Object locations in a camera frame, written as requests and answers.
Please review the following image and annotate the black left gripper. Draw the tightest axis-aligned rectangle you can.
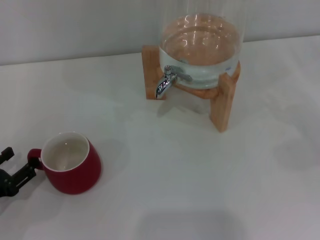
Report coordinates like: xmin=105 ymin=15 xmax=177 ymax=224
xmin=0 ymin=146 xmax=42 ymax=199

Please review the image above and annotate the red ceramic cup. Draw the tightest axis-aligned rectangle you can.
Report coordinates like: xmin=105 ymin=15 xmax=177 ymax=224
xmin=26 ymin=131 xmax=103 ymax=195

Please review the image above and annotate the chrome faucet tap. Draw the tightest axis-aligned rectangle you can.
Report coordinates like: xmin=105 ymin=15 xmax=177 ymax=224
xmin=155 ymin=64 xmax=193 ymax=100

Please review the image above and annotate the wooden dispenser stand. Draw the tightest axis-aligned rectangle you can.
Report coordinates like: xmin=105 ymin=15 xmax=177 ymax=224
xmin=141 ymin=44 xmax=241 ymax=133

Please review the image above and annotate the glass water dispenser jar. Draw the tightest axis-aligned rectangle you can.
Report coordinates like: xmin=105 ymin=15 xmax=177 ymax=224
xmin=159 ymin=0 xmax=247 ymax=90

